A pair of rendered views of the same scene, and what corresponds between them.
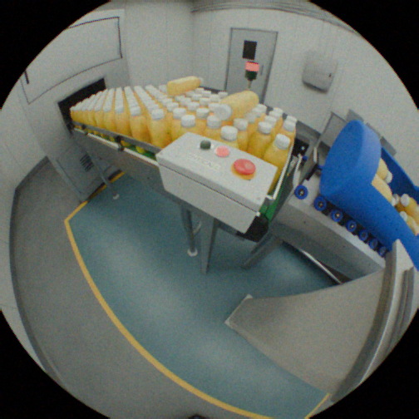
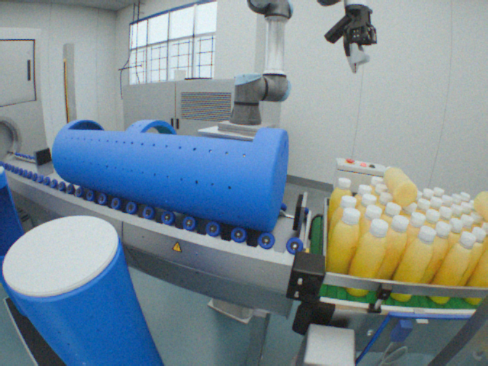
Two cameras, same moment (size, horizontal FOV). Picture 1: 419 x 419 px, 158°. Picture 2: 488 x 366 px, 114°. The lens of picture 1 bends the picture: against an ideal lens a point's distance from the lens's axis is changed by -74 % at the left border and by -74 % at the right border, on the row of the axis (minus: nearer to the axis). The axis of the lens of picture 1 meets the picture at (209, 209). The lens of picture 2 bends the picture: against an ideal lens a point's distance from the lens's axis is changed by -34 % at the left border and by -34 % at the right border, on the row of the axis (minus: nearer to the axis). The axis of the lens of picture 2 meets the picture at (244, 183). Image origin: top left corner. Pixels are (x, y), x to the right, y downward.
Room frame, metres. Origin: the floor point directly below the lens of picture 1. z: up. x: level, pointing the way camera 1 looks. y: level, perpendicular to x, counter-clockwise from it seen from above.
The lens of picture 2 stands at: (0.92, -0.59, 1.33)
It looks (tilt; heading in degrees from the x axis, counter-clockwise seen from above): 22 degrees down; 169
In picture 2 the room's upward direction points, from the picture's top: 3 degrees clockwise
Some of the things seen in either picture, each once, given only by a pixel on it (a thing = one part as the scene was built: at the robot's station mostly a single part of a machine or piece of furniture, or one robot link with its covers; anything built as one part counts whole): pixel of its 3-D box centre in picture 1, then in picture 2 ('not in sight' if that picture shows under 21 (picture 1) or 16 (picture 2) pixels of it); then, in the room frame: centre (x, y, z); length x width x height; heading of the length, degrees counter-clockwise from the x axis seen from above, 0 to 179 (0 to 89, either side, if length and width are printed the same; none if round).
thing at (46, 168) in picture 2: not in sight; (44, 162); (-0.24, -1.50, 1.00); 0.10 x 0.04 x 0.15; 153
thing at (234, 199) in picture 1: (214, 177); (359, 176); (0.21, -0.01, 1.05); 0.20 x 0.10 x 0.10; 63
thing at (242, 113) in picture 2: not in sight; (245, 112); (-0.17, -0.39, 1.23); 0.15 x 0.15 x 0.10
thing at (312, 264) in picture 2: (298, 147); (306, 277); (0.57, -0.37, 0.95); 0.10 x 0.07 x 0.10; 153
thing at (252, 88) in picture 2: not in sight; (248, 86); (-0.17, -0.38, 1.35); 0.13 x 0.12 x 0.14; 104
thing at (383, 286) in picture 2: not in sight; (380, 298); (0.67, -0.22, 0.94); 0.03 x 0.02 x 0.08; 63
